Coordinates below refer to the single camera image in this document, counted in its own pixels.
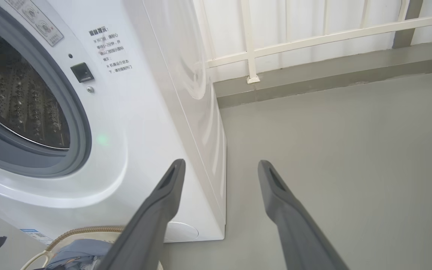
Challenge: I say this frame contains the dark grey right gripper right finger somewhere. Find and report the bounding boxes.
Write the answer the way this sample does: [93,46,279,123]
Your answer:
[257,160,350,270]

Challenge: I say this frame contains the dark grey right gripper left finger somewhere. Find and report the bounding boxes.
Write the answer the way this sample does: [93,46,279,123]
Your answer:
[98,159,186,270]

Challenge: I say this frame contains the blue cartoon print garment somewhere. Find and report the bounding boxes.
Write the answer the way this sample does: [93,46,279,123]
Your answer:
[45,239,113,270]

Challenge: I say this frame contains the cream perforated laundry basket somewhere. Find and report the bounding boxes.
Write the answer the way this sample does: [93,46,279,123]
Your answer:
[20,226,164,270]

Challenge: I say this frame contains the white front-load washing machine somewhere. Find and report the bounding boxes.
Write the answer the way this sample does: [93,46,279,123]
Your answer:
[0,0,227,246]

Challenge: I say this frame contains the white metal railing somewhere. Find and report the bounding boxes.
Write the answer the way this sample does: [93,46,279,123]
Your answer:
[193,0,432,84]

